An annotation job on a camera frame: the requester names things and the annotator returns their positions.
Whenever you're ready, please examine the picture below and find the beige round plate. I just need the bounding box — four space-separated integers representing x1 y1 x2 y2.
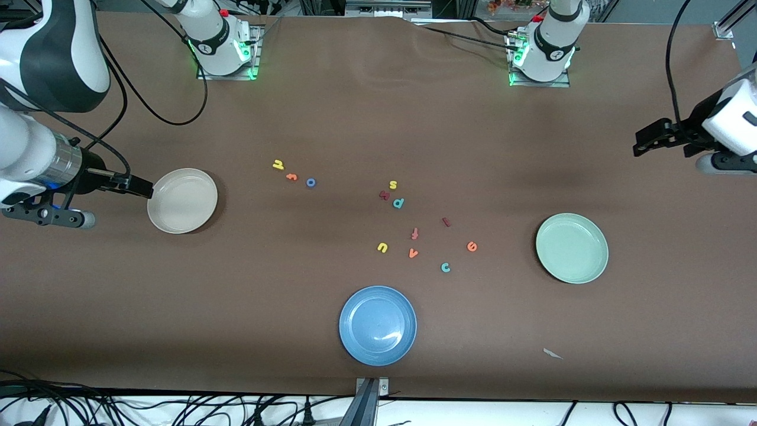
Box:
147 168 218 234

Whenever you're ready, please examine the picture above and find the green round plate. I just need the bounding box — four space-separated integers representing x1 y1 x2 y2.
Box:
535 213 609 285

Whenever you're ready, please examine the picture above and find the brown table cover sheet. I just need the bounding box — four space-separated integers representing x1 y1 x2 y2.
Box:
0 11 757 404

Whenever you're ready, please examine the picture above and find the blue round plate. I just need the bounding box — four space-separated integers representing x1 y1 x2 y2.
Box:
339 286 418 367

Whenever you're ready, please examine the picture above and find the grey metal equipment panel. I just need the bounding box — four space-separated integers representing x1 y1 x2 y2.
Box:
345 0 432 17

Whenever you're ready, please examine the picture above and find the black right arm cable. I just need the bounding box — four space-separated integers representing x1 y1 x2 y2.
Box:
0 24 211 178

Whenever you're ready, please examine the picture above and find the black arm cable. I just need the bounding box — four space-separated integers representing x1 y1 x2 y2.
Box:
665 0 694 128
0 24 211 178

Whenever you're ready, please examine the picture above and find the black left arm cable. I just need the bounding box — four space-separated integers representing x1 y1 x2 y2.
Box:
665 0 694 128

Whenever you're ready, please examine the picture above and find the aluminium frame profile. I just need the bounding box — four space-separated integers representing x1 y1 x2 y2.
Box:
713 0 757 40

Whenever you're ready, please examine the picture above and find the metal camera mounting post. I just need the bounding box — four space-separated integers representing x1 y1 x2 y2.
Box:
340 377 391 426

